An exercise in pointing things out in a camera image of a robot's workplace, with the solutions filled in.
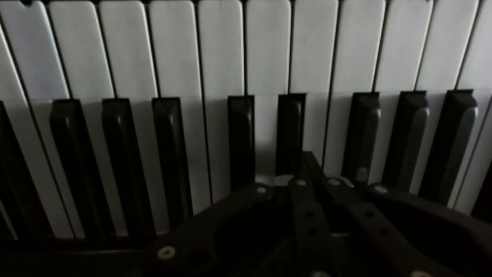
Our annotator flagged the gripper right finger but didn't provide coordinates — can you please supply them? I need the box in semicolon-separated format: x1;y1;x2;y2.
301;152;492;277

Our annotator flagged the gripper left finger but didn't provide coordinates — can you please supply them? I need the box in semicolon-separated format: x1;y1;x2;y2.
147;175;298;277

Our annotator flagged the black upright piano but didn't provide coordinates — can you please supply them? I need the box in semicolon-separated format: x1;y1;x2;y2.
0;0;490;248

